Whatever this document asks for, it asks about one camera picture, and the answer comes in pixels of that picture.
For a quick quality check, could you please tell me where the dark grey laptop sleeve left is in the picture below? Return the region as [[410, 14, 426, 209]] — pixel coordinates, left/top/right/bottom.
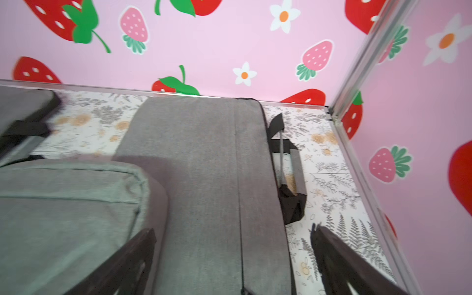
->
[[1, 86, 62, 167]]

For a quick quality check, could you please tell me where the dark grey laptop sleeve with handle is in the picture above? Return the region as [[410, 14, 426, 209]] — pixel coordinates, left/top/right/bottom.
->
[[114, 97, 306, 295]]

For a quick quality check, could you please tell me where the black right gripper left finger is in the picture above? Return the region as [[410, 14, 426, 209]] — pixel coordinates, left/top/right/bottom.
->
[[66, 228, 157, 295]]

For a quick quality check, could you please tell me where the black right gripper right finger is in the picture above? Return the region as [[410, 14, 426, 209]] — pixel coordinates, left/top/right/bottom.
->
[[310, 224, 406, 295]]

